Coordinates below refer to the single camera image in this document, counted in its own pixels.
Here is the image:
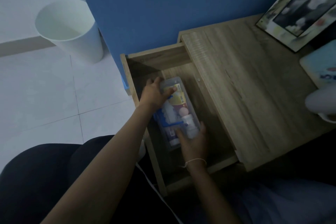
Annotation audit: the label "person's right hand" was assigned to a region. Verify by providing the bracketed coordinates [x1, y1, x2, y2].
[175, 121, 209, 166]

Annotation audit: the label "person's left hand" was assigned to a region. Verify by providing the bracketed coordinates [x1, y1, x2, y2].
[138, 76, 178, 113]

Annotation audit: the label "wooden drawer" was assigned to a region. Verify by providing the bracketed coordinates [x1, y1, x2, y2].
[120, 42, 239, 197]

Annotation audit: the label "clear plastic medicine box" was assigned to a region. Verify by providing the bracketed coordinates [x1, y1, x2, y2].
[153, 76, 201, 152]

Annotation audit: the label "person's right forearm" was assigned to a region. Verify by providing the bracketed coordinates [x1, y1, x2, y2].
[185, 162, 242, 224]

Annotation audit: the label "person's left forearm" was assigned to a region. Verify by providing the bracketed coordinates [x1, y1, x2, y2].
[41, 105, 158, 224]

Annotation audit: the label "small white pill bottle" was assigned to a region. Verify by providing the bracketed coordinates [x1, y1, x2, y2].
[181, 115, 201, 139]

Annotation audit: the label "yellow medicine box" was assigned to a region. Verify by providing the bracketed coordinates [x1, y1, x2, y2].
[164, 83, 187, 106]

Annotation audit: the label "large white spray bottle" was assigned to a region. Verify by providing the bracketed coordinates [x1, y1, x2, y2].
[160, 100, 180, 146]

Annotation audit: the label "person's black trousers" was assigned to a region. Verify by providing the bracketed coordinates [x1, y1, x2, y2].
[0, 134, 182, 224]

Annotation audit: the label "light blue tissue box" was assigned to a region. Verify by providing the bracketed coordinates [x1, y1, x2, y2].
[299, 39, 336, 89]

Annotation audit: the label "wooden nightstand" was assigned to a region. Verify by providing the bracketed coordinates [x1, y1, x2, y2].
[177, 14, 336, 173]

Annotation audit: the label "pale blue-grey bedding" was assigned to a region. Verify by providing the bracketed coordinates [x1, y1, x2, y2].
[236, 176, 336, 224]

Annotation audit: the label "white trash bin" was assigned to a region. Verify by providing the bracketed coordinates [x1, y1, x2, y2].
[35, 0, 104, 65]

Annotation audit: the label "white mug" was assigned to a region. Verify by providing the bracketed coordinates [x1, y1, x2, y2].
[305, 84, 336, 123]

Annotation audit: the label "white string bracelet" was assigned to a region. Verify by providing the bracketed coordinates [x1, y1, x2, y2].
[181, 158, 207, 169]

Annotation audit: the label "pale photo frame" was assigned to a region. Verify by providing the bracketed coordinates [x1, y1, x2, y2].
[256, 0, 336, 53]

